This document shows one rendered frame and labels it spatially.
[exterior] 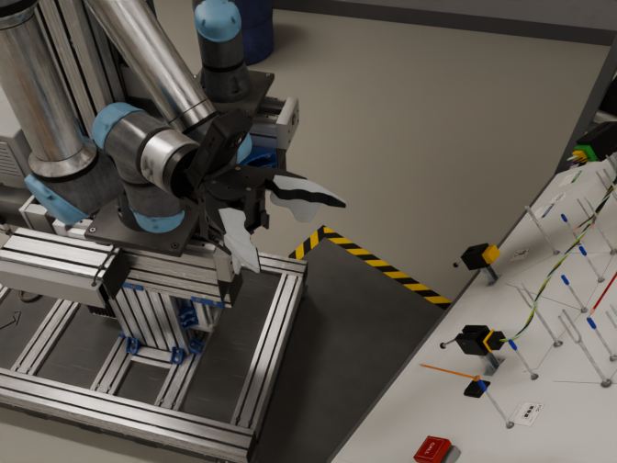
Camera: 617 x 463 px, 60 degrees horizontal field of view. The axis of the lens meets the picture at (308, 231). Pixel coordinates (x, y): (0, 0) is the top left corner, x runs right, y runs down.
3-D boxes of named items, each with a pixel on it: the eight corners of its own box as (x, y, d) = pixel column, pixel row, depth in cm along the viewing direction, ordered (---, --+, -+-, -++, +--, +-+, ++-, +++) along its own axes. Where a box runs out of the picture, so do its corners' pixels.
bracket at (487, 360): (496, 358, 105) (483, 339, 105) (505, 359, 103) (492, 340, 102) (483, 375, 103) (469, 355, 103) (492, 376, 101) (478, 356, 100)
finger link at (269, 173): (307, 181, 66) (237, 174, 66) (308, 171, 65) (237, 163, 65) (305, 205, 63) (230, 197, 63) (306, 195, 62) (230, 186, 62)
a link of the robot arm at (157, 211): (212, 205, 86) (202, 152, 77) (158, 245, 80) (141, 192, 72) (180, 184, 89) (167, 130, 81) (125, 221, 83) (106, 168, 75)
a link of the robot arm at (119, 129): (141, 137, 80) (128, 87, 73) (191, 167, 75) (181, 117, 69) (97, 163, 76) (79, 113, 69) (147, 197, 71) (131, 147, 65)
